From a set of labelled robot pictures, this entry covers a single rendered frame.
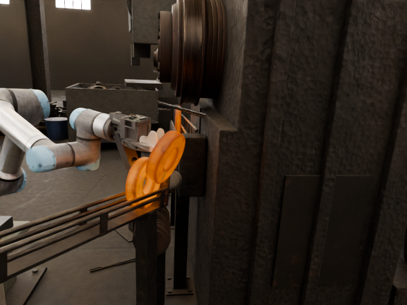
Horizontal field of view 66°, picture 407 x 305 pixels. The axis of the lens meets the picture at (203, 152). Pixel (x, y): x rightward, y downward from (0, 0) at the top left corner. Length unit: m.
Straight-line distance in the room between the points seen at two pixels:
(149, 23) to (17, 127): 3.03
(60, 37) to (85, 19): 1.03
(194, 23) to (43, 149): 0.64
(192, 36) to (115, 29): 10.39
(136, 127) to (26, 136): 0.34
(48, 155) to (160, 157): 0.33
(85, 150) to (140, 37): 3.01
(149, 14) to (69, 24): 7.97
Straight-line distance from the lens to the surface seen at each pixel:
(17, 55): 12.30
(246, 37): 0.95
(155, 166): 0.83
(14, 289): 1.81
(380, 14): 1.11
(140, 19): 3.98
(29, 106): 1.33
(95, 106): 3.83
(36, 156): 0.98
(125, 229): 2.16
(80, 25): 11.74
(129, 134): 0.93
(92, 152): 1.05
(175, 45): 1.23
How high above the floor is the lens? 1.06
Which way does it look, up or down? 15 degrees down
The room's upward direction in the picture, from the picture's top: 3 degrees clockwise
